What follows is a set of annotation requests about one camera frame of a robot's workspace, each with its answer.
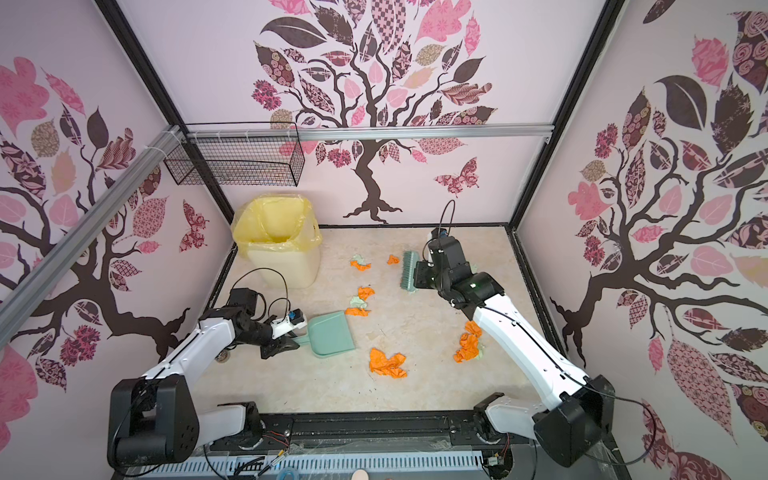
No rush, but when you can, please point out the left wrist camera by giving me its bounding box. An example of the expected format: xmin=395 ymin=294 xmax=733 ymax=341
xmin=268 ymin=309 xmax=308 ymax=339

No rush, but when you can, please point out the aluminium rail back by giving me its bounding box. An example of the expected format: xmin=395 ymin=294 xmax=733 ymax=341
xmin=186 ymin=123 xmax=554 ymax=142

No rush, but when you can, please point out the large orange paper scrap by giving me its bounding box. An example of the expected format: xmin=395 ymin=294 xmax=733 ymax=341
xmin=369 ymin=348 xmax=407 ymax=379

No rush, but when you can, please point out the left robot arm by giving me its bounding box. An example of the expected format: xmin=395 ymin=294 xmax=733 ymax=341
xmin=107 ymin=288 xmax=307 ymax=476

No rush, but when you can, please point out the black wire basket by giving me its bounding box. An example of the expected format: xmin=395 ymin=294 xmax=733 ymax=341
xmin=164 ymin=120 xmax=305 ymax=187

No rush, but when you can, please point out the yellow-lined trash bin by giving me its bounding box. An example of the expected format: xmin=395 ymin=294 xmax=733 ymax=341
xmin=231 ymin=194 xmax=323 ymax=289

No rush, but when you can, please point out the aluminium rail left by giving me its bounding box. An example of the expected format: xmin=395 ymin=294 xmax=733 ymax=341
xmin=1 ymin=125 xmax=183 ymax=345

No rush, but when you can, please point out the white slotted cable duct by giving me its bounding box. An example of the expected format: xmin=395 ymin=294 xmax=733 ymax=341
xmin=136 ymin=451 xmax=484 ymax=479

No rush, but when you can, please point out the green dustpan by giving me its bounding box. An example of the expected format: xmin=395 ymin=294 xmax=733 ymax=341
xmin=294 ymin=311 xmax=355 ymax=358

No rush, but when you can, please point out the orange green scrap pile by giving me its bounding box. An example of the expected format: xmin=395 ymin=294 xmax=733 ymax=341
xmin=345 ymin=287 xmax=375 ymax=317

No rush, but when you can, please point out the orange scrap near right arm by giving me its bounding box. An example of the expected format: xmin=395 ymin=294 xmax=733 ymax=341
xmin=453 ymin=321 xmax=483 ymax=363

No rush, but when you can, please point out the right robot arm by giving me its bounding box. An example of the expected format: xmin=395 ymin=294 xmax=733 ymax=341
xmin=402 ymin=227 xmax=615 ymax=467

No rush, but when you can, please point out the aluminium rail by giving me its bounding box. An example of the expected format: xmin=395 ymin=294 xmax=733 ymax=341
xmin=186 ymin=123 xmax=554 ymax=142
xmin=1 ymin=125 xmax=183 ymax=345

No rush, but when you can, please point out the green orange scrap far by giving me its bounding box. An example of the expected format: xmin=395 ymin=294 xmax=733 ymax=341
xmin=350 ymin=254 xmax=371 ymax=271

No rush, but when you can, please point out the green hand brush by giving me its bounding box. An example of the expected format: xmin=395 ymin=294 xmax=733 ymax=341
xmin=400 ymin=251 xmax=420 ymax=293

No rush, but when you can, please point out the black base frame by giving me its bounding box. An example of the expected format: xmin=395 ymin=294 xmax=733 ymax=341
xmin=111 ymin=406 xmax=632 ymax=480

